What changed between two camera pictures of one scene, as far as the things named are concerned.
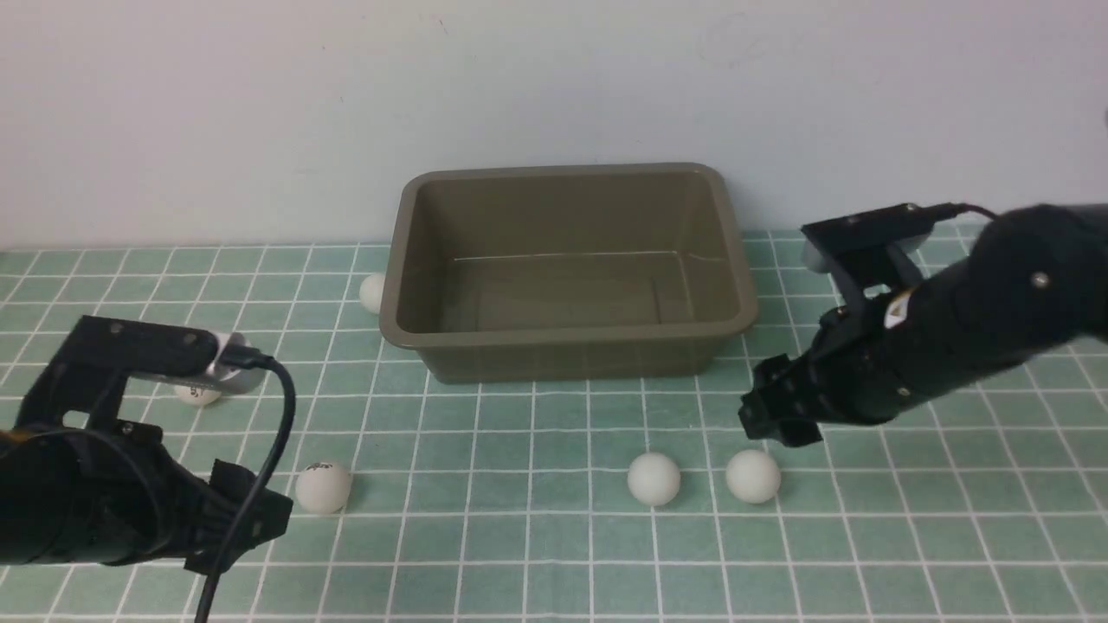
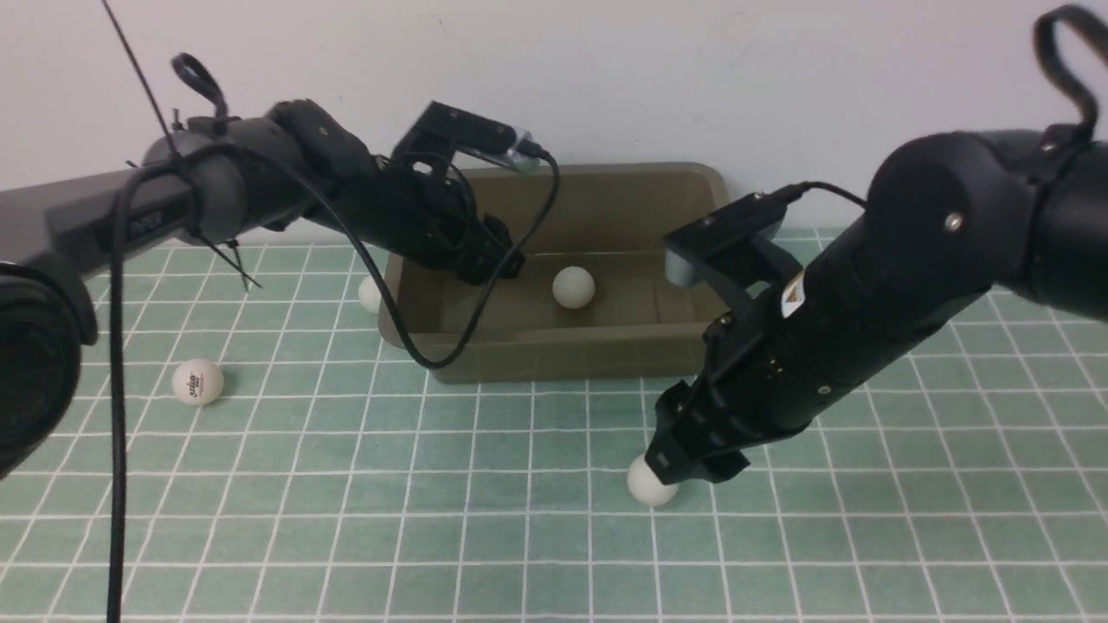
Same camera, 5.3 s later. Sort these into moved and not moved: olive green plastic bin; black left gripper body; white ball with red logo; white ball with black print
Moved: black left gripper body; white ball with black print
Not moved: white ball with red logo; olive green plastic bin
